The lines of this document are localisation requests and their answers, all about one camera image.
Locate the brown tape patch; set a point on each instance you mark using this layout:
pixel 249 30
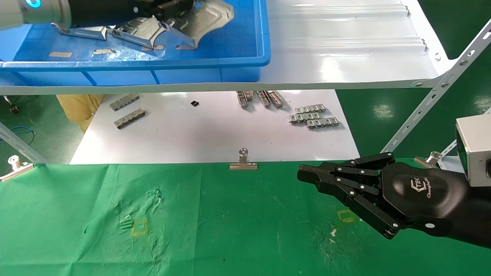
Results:
pixel 60 54
pixel 153 48
pixel 104 51
pixel 187 47

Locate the white perforated shelf post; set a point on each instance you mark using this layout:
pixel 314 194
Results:
pixel 19 143
pixel 441 86

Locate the white metal shelf board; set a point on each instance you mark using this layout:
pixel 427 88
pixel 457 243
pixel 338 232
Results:
pixel 345 42

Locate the yellow hanging cloth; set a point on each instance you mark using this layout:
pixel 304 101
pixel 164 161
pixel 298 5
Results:
pixel 78 109

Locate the grey sheet metal bracket part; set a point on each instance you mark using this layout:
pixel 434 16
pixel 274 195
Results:
pixel 138 34
pixel 84 32
pixel 207 21

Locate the chrome wheeled chair base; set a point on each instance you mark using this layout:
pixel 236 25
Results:
pixel 14 109

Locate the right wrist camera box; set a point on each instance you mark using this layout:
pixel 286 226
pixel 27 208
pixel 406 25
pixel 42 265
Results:
pixel 475 149

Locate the green table cloth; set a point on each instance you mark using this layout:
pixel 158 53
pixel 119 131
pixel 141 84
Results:
pixel 238 222

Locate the silver binder clip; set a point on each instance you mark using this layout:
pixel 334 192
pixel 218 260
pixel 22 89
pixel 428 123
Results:
pixel 429 160
pixel 15 170
pixel 243 165

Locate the grey metal rail strip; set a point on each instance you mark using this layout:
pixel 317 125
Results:
pixel 263 99
pixel 275 98
pixel 244 99

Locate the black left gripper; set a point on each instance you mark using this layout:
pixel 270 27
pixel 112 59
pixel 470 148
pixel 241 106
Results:
pixel 103 9

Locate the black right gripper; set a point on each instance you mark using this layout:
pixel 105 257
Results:
pixel 429 199

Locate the blue plastic bin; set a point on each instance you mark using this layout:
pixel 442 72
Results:
pixel 230 38

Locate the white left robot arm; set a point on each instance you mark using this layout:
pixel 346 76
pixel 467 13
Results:
pixel 27 11

